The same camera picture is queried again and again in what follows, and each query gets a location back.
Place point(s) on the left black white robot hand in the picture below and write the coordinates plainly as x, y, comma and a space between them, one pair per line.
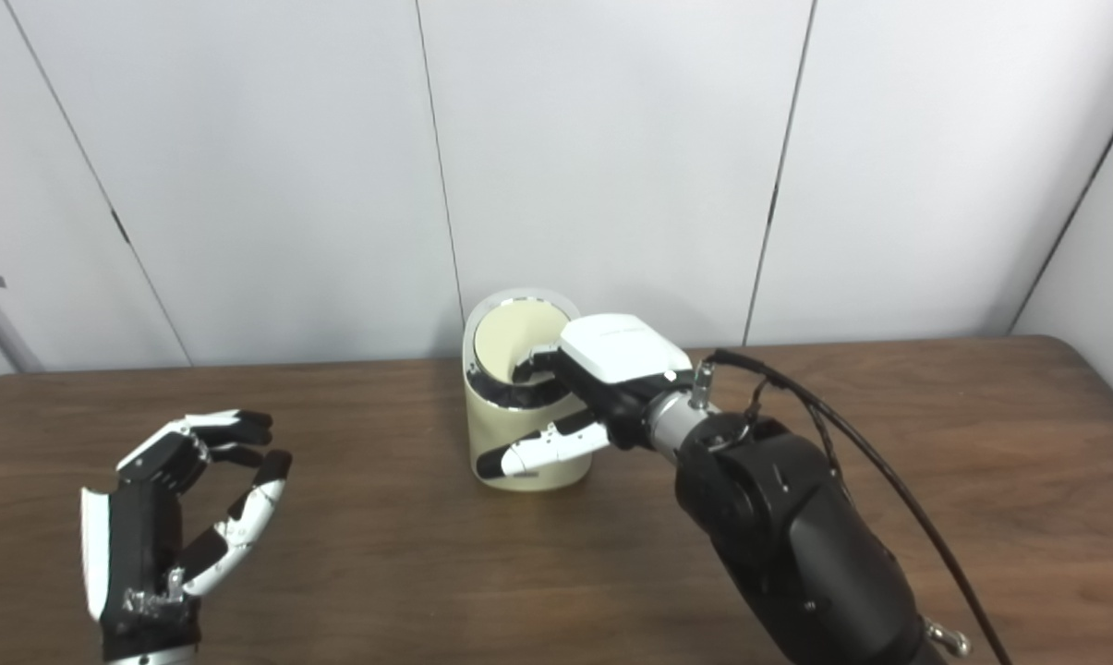
140, 545

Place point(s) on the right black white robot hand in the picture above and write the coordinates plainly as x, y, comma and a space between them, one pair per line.
625, 356

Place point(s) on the cream round bin lid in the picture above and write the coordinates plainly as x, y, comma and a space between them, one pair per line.
514, 337

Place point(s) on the cream-colored desktop trash bin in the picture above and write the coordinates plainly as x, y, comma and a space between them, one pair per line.
519, 443

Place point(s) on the black bin liner bag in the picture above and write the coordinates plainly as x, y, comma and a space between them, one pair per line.
510, 395

